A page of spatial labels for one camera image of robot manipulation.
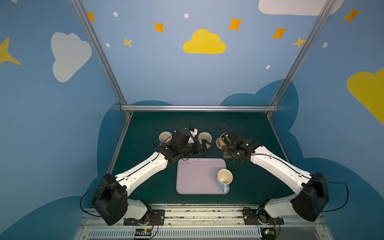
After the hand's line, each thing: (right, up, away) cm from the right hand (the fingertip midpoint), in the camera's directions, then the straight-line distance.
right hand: (228, 149), depth 83 cm
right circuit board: (+18, -41, -10) cm, 46 cm away
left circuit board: (-45, -40, -10) cm, 61 cm away
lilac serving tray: (-16, -17, +5) cm, 24 cm away
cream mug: (-11, +7, +15) cm, 19 cm away
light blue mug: (-2, -17, +3) cm, 18 cm away
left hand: (-12, +2, -6) cm, 14 cm away
